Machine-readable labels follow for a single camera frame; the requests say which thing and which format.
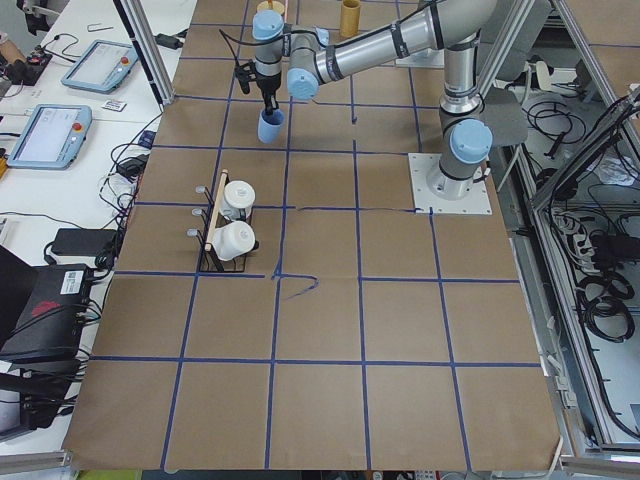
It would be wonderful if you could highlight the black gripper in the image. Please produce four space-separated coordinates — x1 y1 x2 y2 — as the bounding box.
256 74 280 115

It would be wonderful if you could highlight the light blue plastic cup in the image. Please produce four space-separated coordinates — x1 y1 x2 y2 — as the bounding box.
257 109 285 144

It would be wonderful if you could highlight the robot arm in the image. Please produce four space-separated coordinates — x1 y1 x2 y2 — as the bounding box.
234 1 497 181

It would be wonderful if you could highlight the wooden mug tree stand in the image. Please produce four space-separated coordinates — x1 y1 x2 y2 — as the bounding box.
256 0 286 16

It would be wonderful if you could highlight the bamboo cylinder holder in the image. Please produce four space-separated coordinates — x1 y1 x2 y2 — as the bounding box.
339 0 361 39

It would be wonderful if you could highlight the white mug far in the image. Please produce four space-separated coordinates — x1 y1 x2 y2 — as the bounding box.
220 180 256 221

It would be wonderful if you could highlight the white mug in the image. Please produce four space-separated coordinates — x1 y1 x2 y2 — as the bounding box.
220 180 256 221
213 221 258 261

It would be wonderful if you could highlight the white mug near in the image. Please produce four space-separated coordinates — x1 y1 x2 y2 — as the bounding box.
213 221 258 261

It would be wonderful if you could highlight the far teach pendant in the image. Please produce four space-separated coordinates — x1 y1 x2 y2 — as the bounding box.
61 40 138 94

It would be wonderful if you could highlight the teach pendant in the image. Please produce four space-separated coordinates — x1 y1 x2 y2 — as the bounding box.
7 104 93 170
61 40 138 94

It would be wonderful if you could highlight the near teach pendant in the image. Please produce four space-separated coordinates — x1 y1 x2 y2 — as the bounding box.
7 104 93 170

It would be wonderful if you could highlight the black power adapter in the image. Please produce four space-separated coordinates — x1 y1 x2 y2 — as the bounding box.
51 228 116 256

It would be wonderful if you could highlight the black computer box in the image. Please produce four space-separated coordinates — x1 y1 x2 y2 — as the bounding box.
1 248 93 363

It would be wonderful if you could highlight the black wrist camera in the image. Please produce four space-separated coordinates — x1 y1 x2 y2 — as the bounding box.
234 60 256 95

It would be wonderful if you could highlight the black wire mug rack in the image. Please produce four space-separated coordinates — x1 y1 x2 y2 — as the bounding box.
191 176 259 273

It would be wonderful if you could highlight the aluminium frame post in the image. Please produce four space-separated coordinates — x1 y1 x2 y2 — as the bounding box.
113 0 175 106

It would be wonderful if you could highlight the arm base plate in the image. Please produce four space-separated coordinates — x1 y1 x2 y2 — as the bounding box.
408 153 492 215
395 49 444 70

